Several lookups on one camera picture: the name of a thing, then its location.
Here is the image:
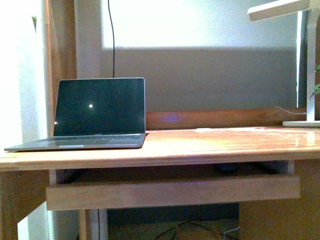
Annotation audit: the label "wooden pull-out keyboard tray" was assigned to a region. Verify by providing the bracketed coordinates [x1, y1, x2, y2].
[46, 175, 300, 211]

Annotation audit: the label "wooden desk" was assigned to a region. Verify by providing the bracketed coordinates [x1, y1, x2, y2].
[0, 108, 320, 240]

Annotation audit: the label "grey open laptop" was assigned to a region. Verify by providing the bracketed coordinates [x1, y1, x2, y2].
[6, 77, 146, 152]

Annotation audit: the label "green plant leaves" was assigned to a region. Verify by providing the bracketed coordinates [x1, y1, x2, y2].
[309, 64, 320, 99]

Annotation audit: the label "white desk lamp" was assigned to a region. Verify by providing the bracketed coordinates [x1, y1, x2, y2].
[247, 0, 320, 128]

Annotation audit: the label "black floor cable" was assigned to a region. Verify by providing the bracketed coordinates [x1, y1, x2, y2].
[152, 220, 226, 240]

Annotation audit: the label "white lamp cable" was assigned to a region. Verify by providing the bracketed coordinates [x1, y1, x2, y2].
[274, 106, 308, 116]

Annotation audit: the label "black hanging wall cable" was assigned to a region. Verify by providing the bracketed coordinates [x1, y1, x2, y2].
[107, 0, 116, 79]

